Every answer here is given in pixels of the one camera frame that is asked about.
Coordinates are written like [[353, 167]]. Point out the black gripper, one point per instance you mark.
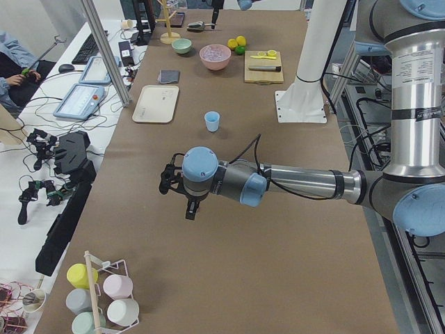
[[191, 200], [215, 13]]

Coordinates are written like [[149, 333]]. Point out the light blue plastic cup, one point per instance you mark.
[[212, 120]]

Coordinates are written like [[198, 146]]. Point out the grey folded cloth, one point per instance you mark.
[[169, 76]]

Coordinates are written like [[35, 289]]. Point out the black glass tray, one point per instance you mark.
[[177, 20]]

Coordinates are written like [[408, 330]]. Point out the yellow lemon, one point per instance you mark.
[[241, 40], [232, 44]]

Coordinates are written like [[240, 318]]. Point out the yellow cup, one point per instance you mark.
[[77, 276]]

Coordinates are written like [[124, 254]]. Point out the steel muddler rod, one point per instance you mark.
[[265, 68]]

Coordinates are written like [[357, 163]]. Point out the near teach pendant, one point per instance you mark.
[[80, 102]]

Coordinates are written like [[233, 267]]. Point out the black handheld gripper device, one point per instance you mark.
[[70, 158]]

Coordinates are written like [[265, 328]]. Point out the teach pendant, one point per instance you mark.
[[95, 72], [80, 102]]

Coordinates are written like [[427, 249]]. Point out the wooden mug tree stand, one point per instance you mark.
[[169, 9]]

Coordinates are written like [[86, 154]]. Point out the far teach pendant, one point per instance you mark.
[[95, 72]]

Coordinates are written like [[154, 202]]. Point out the black computer mouse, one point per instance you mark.
[[65, 68]]

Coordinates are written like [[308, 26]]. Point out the pink bowl of ice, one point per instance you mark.
[[215, 57]]

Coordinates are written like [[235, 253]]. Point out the green lime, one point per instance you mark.
[[240, 50]]

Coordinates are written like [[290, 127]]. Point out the black keyboard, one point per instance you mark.
[[88, 49]]

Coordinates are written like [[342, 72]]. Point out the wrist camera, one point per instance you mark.
[[170, 180]]

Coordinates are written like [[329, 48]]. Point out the paper cup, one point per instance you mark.
[[127, 24]]

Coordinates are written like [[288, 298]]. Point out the mint green cup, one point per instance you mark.
[[83, 323]]

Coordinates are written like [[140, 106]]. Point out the cream rabbit tray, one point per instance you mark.
[[156, 104]]

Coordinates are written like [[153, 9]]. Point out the green bowl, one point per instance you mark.
[[182, 46]]

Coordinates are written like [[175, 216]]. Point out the grey cup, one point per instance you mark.
[[78, 301]]

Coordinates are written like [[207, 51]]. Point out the black power box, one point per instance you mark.
[[126, 53]]

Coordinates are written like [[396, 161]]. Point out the steel ice scoop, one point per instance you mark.
[[198, 26]]

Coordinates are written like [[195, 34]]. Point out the white cup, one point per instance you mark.
[[123, 312]]

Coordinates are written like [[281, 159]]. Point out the yellow plastic knife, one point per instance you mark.
[[263, 57]]

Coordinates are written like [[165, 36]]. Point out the pink cup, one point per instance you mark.
[[118, 286]]

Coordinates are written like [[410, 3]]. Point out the wooden cutting board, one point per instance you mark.
[[258, 77]]

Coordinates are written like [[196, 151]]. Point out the seated person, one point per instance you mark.
[[21, 76]]

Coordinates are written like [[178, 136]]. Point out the aluminium frame post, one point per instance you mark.
[[98, 33]]

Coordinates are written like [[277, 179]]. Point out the white wire cup rack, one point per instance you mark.
[[98, 270]]

